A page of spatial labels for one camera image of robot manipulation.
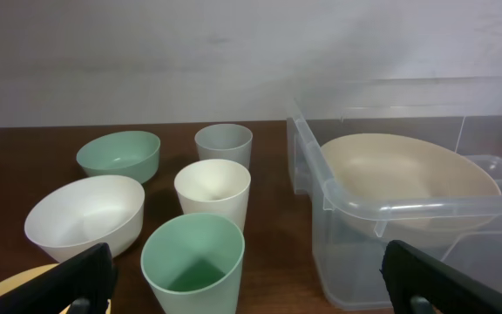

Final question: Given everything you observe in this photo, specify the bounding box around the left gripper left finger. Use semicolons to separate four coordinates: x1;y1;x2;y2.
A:
0;242;118;314

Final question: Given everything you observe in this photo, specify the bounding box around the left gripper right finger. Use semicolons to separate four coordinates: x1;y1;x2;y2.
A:
381;240;502;314

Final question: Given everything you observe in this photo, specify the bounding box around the cream plate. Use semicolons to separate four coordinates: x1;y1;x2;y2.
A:
321;133;501;248

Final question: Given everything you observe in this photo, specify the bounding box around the clear plastic storage container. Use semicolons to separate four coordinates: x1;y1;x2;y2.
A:
287;76;502;311

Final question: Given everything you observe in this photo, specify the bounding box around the white bowl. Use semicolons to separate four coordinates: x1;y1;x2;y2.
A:
24;175;146;263

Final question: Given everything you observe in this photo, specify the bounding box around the yellow bowl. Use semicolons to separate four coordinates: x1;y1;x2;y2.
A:
0;263;112;314

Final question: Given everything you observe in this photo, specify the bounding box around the mint green cup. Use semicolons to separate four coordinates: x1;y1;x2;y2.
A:
140;213;246;314

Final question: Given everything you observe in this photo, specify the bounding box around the mint green bowl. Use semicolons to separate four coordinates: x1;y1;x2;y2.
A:
76;131;161;183

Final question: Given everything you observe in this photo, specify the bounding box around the cream cup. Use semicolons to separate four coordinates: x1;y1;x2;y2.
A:
173;159;251;231

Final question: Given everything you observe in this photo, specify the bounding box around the grey cup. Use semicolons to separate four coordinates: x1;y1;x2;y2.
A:
194;124;253;168

